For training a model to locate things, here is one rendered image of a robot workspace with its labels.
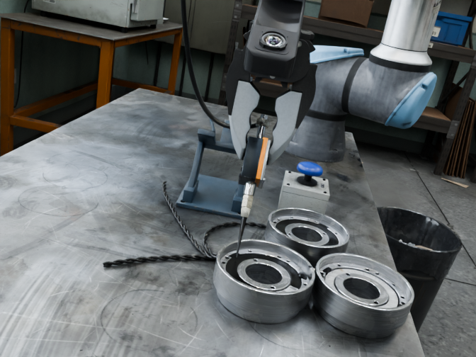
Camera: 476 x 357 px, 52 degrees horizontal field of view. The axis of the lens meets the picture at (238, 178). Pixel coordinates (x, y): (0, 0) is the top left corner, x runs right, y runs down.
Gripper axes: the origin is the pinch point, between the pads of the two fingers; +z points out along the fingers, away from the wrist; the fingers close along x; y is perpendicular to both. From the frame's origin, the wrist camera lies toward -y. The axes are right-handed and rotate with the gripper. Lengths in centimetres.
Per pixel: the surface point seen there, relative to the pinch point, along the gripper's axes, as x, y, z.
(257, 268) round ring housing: -2.6, -6.3, 11.0
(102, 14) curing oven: 92, 207, 8
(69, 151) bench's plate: 30.6, 22.0, 13.3
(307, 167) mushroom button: -8.0, 16.6, 6.0
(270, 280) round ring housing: -4.2, -6.5, 12.1
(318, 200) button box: -10.5, 14.4, 9.9
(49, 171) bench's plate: 29.8, 12.9, 13.3
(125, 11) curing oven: 80, 206, 5
